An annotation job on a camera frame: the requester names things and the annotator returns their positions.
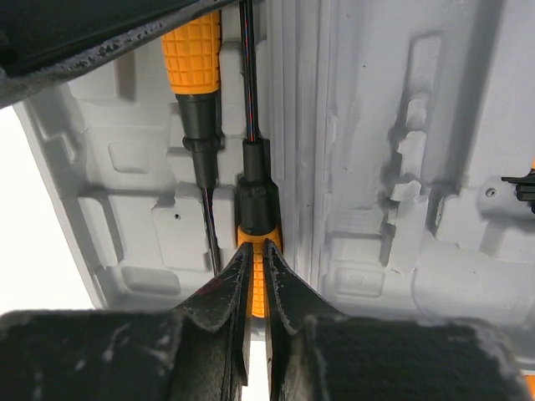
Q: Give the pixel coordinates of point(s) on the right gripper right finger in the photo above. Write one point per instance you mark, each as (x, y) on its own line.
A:
(294, 365)

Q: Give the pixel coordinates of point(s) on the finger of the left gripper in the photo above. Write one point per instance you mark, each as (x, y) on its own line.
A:
(46, 43)

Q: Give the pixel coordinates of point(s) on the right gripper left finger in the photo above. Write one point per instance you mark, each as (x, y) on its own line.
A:
(217, 323)

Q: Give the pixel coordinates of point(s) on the orange black screwdriver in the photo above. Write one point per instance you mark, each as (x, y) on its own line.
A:
(191, 55)
(257, 194)

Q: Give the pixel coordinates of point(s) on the grey plastic tool case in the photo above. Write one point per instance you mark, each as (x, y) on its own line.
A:
(393, 128)

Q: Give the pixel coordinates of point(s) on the orange black utility knife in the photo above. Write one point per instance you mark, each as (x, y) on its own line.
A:
(524, 186)

